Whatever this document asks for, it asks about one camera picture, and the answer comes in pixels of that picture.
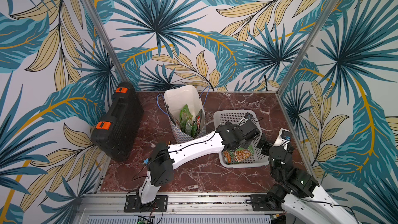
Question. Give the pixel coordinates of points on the green packet with barcode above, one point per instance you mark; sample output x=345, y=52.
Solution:
x=228, y=157

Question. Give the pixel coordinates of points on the white plastic basket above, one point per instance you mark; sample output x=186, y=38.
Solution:
x=236, y=117

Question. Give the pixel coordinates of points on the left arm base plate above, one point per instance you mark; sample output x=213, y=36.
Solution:
x=133, y=204

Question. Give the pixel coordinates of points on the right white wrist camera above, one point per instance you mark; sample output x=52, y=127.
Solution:
x=284, y=138

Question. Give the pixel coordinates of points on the right metal corner post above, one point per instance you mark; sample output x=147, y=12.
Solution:
x=324, y=14

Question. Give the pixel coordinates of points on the black tool case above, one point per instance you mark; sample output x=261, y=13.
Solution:
x=116, y=131

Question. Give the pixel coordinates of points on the left metal corner post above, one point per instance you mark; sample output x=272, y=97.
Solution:
x=97, y=23

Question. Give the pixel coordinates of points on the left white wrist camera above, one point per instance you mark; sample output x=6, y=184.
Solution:
x=248, y=116

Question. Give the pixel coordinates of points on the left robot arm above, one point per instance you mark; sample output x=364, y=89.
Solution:
x=167, y=158

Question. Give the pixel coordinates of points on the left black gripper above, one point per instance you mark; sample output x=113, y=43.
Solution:
x=247, y=142

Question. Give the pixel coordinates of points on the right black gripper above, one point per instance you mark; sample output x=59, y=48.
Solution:
x=266, y=144

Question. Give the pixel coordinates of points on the green orange packet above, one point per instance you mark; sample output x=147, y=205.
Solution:
x=191, y=129

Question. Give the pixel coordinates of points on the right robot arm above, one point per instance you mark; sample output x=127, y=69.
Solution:
x=298, y=193

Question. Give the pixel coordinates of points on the blue checkered paper bag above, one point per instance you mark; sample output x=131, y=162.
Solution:
x=176, y=99

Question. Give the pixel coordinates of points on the green yellow snack packet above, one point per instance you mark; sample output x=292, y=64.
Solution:
x=185, y=116

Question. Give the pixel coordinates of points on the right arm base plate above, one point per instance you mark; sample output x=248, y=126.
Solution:
x=264, y=203

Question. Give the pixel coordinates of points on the dark packet with label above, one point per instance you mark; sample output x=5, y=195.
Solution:
x=198, y=120

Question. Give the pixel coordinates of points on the dark green red packet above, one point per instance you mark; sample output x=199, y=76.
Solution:
x=174, y=122

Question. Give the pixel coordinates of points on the aluminium rail frame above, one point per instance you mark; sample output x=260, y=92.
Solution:
x=205, y=208

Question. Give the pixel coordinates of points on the metal corner post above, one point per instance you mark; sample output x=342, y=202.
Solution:
x=324, y=14
x=97, y=23

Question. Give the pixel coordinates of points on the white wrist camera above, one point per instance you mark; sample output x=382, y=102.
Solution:
x=284, y=138
x=248, y=116

